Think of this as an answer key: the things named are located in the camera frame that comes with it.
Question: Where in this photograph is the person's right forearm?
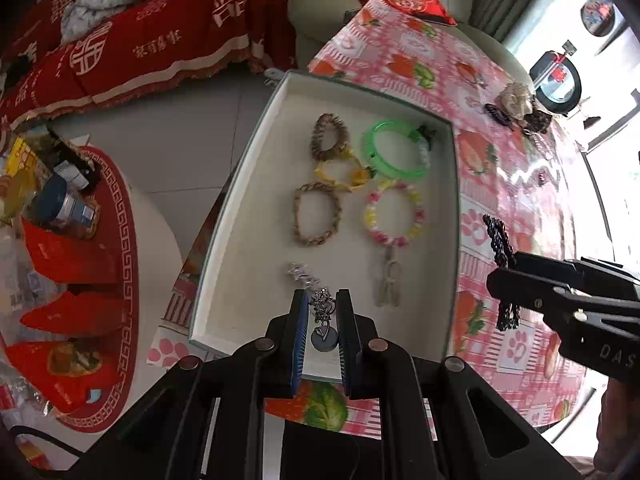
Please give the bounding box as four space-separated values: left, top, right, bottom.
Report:
596 379 640 472

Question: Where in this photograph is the white round side table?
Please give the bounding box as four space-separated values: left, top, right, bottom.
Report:
0 130 185 466

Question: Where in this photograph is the white dotted scrunchie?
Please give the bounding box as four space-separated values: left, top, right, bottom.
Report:
501 82 533 120

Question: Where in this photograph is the round red black ornament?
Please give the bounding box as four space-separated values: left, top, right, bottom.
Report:
580 0 629 39
527 50 584 114

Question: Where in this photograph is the pink yellow spiral bracelet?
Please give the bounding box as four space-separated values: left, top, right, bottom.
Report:
362 180 428 248

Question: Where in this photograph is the beige sofa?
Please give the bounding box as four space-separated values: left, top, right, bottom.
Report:
287 0 533 91

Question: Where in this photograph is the silver leaf hair clip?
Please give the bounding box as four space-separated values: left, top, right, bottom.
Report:
287 261 341 356

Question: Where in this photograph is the strawberry plaid tablecloth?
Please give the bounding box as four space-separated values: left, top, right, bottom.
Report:
147 0 603 433

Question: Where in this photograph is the yellow packet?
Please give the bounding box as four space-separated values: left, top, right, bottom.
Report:
5 137 42 178

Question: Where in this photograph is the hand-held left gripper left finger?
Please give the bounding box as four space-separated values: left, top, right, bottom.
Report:
92 289 312 480

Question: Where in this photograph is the white jewelry box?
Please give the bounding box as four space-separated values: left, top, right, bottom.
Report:
189 71 460 378

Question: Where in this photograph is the dark bottle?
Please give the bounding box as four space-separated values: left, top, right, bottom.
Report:
46 125 101 192

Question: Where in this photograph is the black oval hair clip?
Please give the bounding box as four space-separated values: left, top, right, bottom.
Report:
484 103 515 128

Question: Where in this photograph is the green plastic bangle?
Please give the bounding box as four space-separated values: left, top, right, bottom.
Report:
362 119 432 182

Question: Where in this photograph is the red printed blanket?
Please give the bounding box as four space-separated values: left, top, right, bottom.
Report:
0 0 296 131

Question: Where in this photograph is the red snack packet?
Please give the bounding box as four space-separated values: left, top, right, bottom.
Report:
4 341 121 413
22 220 121 286
20 290 132 337

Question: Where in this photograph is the red round mat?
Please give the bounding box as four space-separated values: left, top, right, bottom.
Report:
0 146 140 435

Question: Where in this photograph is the beige ribbon clip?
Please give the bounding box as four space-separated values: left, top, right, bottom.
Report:
375 245 402 308

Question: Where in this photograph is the brown spiral hair tie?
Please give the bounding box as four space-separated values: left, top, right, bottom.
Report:
311 112 351 162

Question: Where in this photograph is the black cable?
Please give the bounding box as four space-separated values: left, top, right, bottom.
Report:
9 425 83 463

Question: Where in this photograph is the black beaded hair clip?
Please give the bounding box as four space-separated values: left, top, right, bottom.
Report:
481 214 522 332

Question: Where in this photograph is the leopard print scrunchie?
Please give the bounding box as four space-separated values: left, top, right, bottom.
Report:
522 109 553 136

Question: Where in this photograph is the beige braided bracelet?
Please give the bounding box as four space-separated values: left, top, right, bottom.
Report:
292 181 341 248

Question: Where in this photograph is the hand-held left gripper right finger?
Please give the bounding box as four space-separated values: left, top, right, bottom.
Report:
335 288 583 480

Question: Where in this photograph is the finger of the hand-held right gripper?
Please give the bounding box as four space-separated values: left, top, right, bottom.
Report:
511 251 640 292
486 267 640 322

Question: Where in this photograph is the yellow beaded hair tie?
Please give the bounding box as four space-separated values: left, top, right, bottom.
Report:
314 152 375 192

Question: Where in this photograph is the blue lid jar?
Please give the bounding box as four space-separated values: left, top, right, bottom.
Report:
31 176 98 238

